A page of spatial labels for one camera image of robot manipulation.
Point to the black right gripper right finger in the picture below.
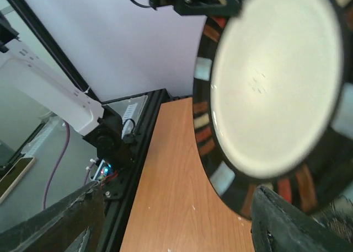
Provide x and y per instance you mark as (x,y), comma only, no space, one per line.
(279,226)

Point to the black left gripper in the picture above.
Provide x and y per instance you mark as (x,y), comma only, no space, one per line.
(222,8)

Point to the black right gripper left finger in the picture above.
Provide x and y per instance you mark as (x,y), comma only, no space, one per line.
(75,223)

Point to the black rimmed plate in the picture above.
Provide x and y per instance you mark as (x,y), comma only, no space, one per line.
(272,102)

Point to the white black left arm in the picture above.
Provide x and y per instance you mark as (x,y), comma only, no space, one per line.
(99,126)

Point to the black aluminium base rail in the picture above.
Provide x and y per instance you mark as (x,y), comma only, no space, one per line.
(122,189)

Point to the black left frame post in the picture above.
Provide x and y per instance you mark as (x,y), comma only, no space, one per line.
(52,47)

